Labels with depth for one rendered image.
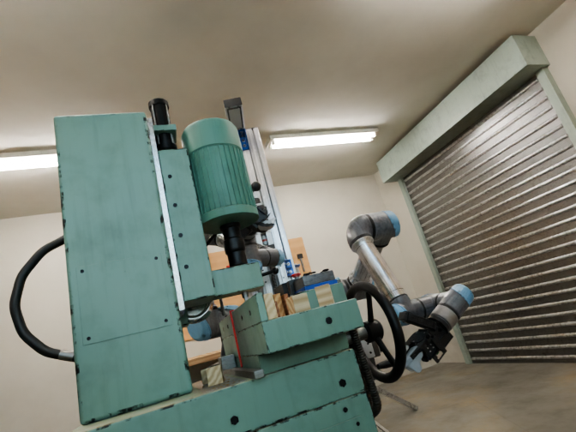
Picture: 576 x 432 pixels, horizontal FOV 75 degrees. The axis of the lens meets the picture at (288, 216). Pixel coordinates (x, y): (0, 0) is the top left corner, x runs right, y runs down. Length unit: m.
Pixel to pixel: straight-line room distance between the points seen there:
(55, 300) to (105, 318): 3.62
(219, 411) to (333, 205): 4.55
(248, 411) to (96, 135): 0.74
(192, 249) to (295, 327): 0.37
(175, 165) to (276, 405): 0.65
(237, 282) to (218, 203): 0.22
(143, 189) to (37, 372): 3.63
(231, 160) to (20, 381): 3.75
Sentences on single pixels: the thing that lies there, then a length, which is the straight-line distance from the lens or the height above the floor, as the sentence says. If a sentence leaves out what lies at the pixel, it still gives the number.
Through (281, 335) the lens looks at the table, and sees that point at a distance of 0.75.
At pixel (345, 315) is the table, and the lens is 0.80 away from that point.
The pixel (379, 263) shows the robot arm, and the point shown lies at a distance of 1.41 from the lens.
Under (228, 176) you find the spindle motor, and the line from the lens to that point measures 1.06.
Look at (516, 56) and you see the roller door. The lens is 3.80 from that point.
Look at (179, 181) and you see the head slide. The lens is 1.06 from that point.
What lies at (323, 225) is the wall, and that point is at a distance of 5.04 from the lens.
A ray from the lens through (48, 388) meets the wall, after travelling 4.48.
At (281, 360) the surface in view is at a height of 0.82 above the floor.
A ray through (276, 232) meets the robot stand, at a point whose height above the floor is 1.38.
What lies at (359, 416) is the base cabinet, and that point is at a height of 0.67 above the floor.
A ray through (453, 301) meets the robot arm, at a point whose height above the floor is 0.83.
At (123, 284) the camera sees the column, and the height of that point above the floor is 1.06.
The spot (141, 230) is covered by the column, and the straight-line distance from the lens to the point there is 0.97.
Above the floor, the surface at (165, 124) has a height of 1.52.
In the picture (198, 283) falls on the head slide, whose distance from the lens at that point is 0.97.
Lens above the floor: 0.87
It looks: 16 degrees up
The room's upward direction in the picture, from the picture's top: 15 degrees counter-clockwise
